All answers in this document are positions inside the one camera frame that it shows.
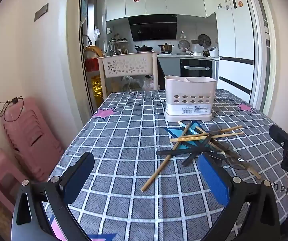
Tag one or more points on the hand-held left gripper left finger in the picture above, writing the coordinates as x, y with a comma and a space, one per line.
80, 175

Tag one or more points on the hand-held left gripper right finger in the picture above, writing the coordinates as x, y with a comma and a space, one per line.
212, 178

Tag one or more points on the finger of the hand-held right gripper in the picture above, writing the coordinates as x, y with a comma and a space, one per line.
281, 135

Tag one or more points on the gold dotted bamboo chopstick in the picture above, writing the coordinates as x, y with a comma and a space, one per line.
186, 137

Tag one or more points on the blue patterned bamboo chopstick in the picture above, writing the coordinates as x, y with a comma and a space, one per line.
199, 129

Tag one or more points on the black spoons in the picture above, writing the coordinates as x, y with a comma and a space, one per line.
187, 127

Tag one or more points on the white plastic utensil holder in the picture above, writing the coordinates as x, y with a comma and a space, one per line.
189, 93

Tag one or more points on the stack of pink plastic stools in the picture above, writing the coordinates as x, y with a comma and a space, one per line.
31, 140

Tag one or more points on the grey checked star tablecloth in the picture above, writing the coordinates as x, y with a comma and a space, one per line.
123, 130

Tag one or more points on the gold foil wrap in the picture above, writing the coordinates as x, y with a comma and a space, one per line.
96, 86

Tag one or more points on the white rice cooker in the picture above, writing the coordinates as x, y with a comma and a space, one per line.
214, 52

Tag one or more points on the white refrigerator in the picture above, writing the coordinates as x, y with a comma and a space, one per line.
234, 37

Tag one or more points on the plastic bags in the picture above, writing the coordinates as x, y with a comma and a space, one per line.
139, 82

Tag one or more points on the red box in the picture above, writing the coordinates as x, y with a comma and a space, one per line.
91, 64

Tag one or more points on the white container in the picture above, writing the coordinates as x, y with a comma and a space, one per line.
198, 50

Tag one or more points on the white flower-cutout plastic chair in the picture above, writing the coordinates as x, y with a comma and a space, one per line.
126, 65

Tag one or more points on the round steamer rack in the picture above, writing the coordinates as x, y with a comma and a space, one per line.
184, 45
204, 39

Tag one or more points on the gold round tray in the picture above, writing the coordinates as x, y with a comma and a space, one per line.
93, 52

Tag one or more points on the white kitchen counter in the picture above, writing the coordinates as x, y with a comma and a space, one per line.
184, 56

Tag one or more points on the seasoning rack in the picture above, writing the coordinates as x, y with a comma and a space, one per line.
122, 46

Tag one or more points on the curved kitchen faucet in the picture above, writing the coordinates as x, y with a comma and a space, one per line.
86, 37

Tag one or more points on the steel cooking pot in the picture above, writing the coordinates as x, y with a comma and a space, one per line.
166, 47

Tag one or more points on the black wok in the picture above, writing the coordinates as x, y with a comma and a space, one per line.
144, 48

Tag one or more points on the hanging clear plastic bag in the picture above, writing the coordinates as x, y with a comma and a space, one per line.
97, 32

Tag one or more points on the black range hood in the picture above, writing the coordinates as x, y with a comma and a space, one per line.
154, 29

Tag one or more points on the white upper kitchen cabinets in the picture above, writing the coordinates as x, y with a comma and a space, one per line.
156, 2

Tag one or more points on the white sliding door frame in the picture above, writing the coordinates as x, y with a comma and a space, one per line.
260, 42

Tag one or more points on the grey wall switch panel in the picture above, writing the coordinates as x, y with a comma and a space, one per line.
41, 12

